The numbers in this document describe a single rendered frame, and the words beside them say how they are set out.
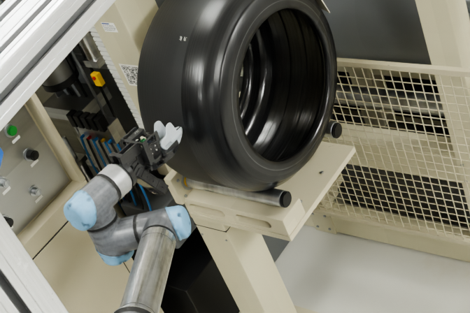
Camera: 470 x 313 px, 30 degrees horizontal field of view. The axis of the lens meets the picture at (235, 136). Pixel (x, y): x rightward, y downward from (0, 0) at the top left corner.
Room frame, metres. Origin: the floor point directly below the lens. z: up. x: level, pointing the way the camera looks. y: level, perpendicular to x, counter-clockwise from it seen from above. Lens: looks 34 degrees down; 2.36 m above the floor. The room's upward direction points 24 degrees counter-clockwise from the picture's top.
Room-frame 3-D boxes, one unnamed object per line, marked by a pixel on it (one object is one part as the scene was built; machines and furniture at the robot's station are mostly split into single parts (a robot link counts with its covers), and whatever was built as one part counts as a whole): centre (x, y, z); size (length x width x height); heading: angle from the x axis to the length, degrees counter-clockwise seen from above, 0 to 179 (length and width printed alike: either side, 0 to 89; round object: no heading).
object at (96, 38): (2.21, 0.22, 1.19); 0.05 x 0.04 x 0.48; 131
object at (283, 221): (1.90, 0.06, 0.83); 0.36 x 0.09 x 0.06; 41
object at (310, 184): (1.99, -0.05, 0.80); 0.37 x 0.36 x 0.02; 131
